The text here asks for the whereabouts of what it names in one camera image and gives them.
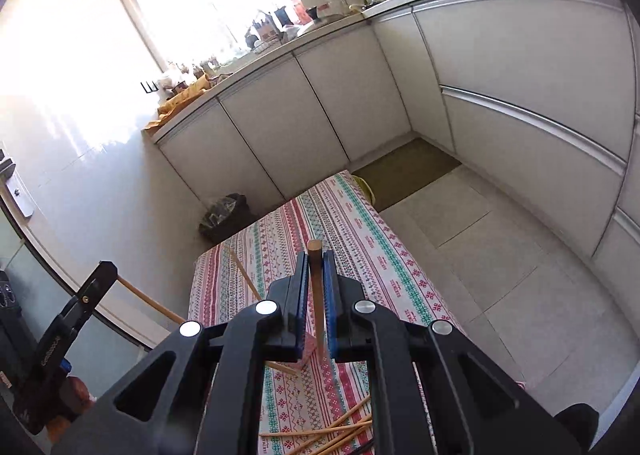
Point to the white kitchen cabinets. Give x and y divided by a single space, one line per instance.
538 96

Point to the pink plastic utensil basket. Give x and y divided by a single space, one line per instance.
306 345

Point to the bamboo chopstick lying apart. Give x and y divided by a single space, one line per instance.
340 441

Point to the door handle plate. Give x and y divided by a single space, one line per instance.
15 186

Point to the person's left hand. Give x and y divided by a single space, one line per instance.
69 398

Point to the black trash bin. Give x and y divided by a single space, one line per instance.
229 215

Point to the brown floor mat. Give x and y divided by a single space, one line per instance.
404 171

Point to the yellow cloth on counter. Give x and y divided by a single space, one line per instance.
175 105

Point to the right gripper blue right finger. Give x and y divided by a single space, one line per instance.
432 390

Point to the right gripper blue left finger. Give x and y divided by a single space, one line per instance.
200 390

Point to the patterned striped tablecloth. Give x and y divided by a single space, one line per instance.
365 249

